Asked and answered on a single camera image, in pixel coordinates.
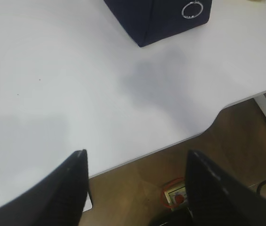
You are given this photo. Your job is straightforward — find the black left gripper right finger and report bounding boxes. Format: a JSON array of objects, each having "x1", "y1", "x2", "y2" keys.
[{"x1": 185, "y1": 150, "x2": 266, "y2": 226}]

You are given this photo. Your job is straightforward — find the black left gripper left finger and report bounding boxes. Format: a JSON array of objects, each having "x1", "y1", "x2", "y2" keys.
[{"x1": 0, "y1": 150, "x2": 89, "y2": 226}]

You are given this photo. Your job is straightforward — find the navy blue lunch bag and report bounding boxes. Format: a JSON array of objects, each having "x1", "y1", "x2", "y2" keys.
[{"x1": 105, "y1": 0, "x2": 212, "y2": 47}]

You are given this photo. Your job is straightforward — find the open floor socket box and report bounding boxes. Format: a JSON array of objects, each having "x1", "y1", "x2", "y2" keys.
[{"x1": 160, "y1": 178, "x2": 188, "y2": 210}]

